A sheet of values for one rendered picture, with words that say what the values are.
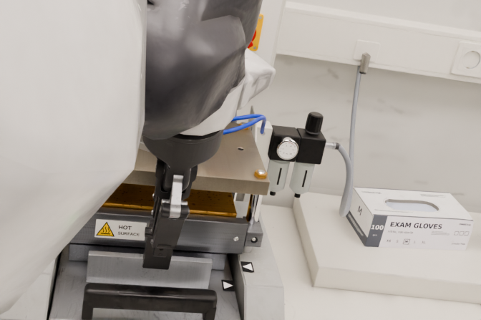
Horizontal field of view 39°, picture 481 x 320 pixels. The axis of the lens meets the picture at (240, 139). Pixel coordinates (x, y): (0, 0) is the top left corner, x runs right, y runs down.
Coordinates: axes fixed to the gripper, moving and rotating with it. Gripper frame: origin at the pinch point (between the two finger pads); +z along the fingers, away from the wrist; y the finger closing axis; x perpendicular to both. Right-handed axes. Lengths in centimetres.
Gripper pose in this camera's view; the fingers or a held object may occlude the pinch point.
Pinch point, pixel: (159, 245)
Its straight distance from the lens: 76.3
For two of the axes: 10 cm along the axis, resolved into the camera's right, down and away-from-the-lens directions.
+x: 9.8, 1.1, 1.8
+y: 0.6, 6.9, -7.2
